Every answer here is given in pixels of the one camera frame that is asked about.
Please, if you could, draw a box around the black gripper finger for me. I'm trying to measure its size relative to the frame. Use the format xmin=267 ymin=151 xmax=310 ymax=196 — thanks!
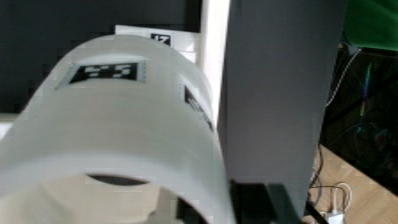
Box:
xmin=228 ymin=181 xmax=299 ymax=224

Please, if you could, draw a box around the white lamp shade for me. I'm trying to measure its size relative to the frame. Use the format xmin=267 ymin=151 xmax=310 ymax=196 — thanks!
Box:
xmin=0 ymin=35 xmax=234 ymax=224

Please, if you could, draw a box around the white lamp base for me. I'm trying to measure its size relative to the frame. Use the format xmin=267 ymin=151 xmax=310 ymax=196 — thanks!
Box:
xmin=115 ymin=25 xmax=200 ymax=63

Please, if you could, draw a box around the white U-shaped fence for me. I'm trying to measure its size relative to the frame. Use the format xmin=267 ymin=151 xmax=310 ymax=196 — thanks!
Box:
xmin=0 ymin=0 xmax=230 ymax=139

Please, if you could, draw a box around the green backdrop cloth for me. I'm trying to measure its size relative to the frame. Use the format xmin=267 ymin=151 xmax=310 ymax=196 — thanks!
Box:
xmin=342 ymin=0 xmax=398 ymax=51

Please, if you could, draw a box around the white floor cable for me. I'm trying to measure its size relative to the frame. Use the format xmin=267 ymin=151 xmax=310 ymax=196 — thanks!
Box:
xmin=303 ymin=181 xmax=356 ymax=224

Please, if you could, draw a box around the black floor cable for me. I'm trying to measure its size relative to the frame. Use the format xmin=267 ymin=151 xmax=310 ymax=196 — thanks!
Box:
xmin=303 ymin=143 xmax=344 ymax=221

